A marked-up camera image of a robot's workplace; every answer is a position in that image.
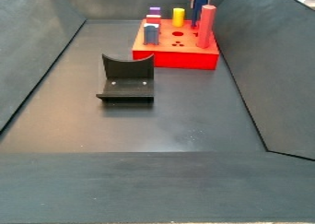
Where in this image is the blue two-pronged square-circle object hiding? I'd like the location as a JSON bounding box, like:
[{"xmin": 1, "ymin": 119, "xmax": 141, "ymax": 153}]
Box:
[{"xmin": 191, "ymin": 0, "xmax": 208, "ymax": 28}]

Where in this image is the red fixture block with holes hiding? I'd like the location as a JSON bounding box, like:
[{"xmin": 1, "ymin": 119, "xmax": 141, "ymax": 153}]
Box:
[{"xmin": 132, "ymin": 19, "xmax": 219, "ymax": 70}]

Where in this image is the yellow cylinder peg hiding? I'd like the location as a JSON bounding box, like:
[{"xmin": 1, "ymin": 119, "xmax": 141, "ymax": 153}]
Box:
[{"xmin": 172, "ymin": 7, "xmax": 184, "ymax": 27}]

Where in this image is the purple rectangular peg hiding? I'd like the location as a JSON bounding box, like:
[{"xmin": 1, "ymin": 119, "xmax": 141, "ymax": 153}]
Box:
[{"xmin": 149, "ymin": 6, "xmax": 161, "ymax": 15}]

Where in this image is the tall red hexagonal peg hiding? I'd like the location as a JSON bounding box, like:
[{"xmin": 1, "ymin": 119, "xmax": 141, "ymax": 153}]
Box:
[{"xmin": 196, "ymin": 5, "xmax": 216, "ymax": 49}]

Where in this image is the red rectangular peg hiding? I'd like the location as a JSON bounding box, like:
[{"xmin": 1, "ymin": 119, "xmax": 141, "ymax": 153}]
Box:
[{"xmin": 147, "ymin": 15, "xmax": 161, "ymax": 24}]

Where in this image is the light blue notched peg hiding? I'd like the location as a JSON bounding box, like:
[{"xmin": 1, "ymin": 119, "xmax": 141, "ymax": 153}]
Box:
[{"xmin": 144, "ymin": 23, "xmax": 159, "ymax": 44}]

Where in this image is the black curved holder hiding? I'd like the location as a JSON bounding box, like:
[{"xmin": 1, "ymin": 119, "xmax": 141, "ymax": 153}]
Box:
[{"xmin": 96, "ymin": 54, "xmax": 153, "ymax": 100}]

